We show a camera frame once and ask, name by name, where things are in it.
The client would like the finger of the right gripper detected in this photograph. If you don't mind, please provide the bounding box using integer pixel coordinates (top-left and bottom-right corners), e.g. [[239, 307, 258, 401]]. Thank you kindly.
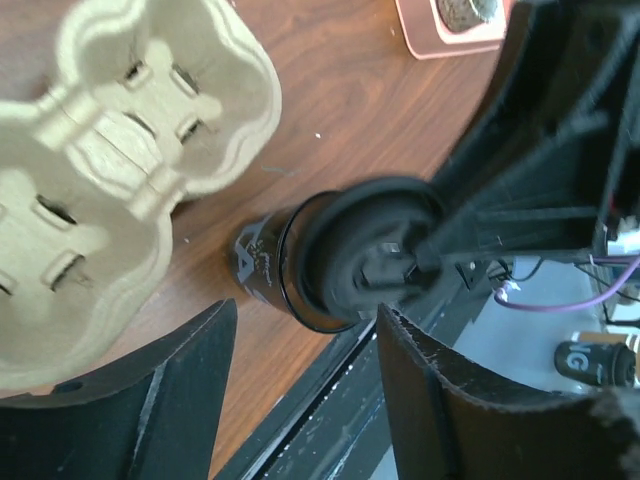
[[414, 1, 625, 270]]

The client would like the black coffee cup lid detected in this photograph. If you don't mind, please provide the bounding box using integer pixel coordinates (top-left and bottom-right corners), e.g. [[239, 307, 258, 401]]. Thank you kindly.
[[296, 176, 442, 323]]

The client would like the cardboard two-cup carrier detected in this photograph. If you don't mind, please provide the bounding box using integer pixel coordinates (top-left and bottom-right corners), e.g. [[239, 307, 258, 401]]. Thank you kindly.
[[1, 1, 282, 391]]

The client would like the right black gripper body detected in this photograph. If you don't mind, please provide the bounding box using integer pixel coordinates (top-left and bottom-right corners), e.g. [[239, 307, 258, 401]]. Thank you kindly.
[[589, 1, 639, 240]]

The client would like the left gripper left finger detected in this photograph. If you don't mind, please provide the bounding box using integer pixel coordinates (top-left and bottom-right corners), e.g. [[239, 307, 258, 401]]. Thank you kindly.
[[1, 300, 237, 479]]

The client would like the black coffee cup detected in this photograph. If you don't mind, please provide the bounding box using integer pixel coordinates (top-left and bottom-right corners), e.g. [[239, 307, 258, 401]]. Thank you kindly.
[[228, 190, 354, 334]]

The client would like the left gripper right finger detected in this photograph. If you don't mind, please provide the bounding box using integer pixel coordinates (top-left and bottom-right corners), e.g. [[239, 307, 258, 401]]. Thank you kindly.
[[376, 305, 639, 479]]

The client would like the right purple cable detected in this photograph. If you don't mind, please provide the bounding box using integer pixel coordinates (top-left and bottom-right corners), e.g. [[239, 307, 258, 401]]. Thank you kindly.
[[494, 254, 640, 314]]

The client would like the orange plastic tray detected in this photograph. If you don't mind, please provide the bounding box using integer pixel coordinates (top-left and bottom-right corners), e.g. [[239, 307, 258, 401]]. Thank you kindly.
[[395, 1, 514, 60]]

